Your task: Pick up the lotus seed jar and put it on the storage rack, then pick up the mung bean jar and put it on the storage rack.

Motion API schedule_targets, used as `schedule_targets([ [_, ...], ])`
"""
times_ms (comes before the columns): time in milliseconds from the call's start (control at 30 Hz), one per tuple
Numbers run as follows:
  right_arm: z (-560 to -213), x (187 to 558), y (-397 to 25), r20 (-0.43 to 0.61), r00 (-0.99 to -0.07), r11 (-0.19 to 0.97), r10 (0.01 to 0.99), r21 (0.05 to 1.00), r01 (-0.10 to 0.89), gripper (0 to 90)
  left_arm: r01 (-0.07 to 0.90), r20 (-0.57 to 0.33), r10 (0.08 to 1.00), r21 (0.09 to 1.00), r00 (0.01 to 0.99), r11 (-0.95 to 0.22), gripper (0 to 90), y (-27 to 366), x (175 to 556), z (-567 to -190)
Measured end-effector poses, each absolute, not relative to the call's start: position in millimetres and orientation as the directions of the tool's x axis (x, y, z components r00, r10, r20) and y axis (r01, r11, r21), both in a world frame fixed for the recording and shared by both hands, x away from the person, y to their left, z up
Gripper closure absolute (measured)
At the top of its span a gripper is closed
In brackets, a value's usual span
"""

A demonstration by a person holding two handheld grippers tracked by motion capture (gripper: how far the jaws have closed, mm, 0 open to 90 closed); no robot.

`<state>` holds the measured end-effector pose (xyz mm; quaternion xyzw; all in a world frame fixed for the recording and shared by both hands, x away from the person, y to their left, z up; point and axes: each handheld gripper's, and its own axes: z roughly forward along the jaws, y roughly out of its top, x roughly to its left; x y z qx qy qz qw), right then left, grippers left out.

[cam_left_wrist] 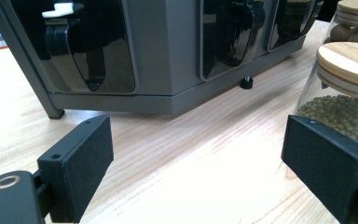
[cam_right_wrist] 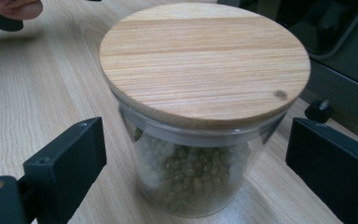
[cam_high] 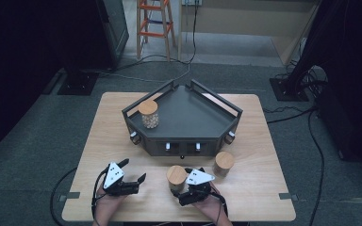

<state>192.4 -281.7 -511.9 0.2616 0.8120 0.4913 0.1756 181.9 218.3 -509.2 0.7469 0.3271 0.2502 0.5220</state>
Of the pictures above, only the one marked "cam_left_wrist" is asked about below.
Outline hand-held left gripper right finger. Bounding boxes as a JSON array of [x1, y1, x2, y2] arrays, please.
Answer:
[[281, 114, 358, 224]]

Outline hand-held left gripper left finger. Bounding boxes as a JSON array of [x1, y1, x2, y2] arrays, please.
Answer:
[[36, 114, 115, 224]]

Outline glass jar of green beans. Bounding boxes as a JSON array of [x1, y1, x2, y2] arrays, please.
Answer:
[[293, 62, 358, 153]]

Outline glass jar of brown nuts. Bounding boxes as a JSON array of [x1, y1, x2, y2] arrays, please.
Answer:
[[323, 12, 358, 45]]

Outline grey grain dispenser cabinet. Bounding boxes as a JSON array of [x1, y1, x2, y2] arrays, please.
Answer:
[[0, 0, 324, 120]]

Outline white dispenser lever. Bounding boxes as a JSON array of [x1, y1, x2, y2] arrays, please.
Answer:
[[41, 2, 76, 19]]

